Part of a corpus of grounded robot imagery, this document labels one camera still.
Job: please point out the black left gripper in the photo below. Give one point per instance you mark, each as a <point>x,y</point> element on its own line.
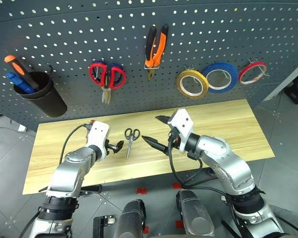
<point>110,146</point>

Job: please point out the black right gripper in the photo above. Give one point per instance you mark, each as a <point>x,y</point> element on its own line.
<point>174,135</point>

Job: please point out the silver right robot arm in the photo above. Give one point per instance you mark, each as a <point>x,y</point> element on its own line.
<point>228,166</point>

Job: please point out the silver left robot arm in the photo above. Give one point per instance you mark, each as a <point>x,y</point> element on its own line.
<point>69,168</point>

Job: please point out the yellow tape roll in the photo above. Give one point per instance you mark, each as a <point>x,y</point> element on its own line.
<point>181,85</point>

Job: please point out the blue tape roll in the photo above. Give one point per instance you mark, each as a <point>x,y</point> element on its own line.
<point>232,74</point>

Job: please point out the white pegboard foot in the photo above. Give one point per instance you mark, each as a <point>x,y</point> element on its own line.
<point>22,127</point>

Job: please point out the red tape roll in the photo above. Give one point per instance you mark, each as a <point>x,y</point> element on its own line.
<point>243,73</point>

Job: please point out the gray perforated pegboard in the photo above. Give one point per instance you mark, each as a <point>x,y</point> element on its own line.
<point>72,37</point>

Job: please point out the red floor marker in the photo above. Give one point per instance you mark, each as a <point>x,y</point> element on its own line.
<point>177,185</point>
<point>179,224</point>
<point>145,229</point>
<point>141,191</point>

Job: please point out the metal peg hook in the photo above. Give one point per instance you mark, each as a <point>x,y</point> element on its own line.
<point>224,73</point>
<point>97,70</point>
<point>191,74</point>
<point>259,65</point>

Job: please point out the dark rounded silver shape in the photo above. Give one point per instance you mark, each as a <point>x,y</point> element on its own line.
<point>195,213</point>
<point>130,219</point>

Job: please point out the orange and black pliers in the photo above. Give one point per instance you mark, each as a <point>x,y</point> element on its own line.
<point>157,50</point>

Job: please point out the black cup holder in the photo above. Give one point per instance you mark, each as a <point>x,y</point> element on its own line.
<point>48,98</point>

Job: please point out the orange and black screwdriver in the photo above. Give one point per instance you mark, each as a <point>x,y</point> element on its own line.
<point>21,69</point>

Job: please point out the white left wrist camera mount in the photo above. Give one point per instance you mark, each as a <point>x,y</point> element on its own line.
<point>97,137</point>

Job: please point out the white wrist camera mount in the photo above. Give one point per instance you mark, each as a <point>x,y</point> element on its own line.
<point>97,137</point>
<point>185,124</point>

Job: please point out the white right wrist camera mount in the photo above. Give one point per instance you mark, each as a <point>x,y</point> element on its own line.
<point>185,124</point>

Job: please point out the black caster bracket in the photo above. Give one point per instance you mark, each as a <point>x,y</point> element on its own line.
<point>103,225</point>

